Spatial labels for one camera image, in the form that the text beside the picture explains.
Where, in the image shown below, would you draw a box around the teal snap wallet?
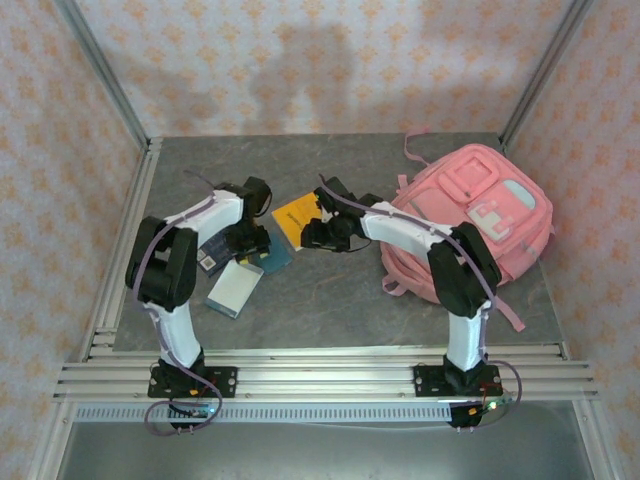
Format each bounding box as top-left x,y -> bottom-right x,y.
248,233 -> 294,276

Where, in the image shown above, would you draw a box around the yellow book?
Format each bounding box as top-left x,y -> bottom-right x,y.
271,192 -> 331,253

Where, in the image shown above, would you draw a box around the thin navy book with barcode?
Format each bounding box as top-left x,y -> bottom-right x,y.
197,230 -> 239,278

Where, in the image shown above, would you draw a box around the white notebook teal edges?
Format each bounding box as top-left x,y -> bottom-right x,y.
205,259 -> 264,319

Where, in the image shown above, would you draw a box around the pink backpack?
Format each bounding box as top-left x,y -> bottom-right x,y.
381,127 -> 556,334

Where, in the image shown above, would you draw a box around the small circuit board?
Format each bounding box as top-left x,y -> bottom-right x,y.
464,397 -> 515,417
169,403 -> 217,420

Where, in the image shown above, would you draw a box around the grey metal shelf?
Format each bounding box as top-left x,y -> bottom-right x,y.
54,422 -> 596,480

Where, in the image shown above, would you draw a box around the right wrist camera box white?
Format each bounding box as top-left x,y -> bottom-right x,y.
308,192 -> 335,225

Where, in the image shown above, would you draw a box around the aluminium side rail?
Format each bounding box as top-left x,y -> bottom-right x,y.
79,137 -> 164,361

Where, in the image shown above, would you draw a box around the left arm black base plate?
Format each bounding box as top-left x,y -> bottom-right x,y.
147,366 -> 239,400

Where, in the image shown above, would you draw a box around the aluminium rail beam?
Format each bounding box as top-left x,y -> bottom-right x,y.
52,344 -> 600,404

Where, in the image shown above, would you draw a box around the grey slotted cable duct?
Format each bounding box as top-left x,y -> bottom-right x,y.
74,403 -> 454,424

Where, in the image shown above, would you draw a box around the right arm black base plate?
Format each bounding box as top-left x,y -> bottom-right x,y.
413,363 -> 504,399

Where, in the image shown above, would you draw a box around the aluminium frame post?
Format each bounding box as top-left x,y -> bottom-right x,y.
499,0 -> 596,149
53,0 -> 151,149

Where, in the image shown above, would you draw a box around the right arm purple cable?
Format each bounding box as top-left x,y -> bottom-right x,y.
318,173 -> 526,430

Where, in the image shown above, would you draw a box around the aluminium frame leg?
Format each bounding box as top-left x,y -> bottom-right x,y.
27,402 -> 76,480
573,399 -> 617,480

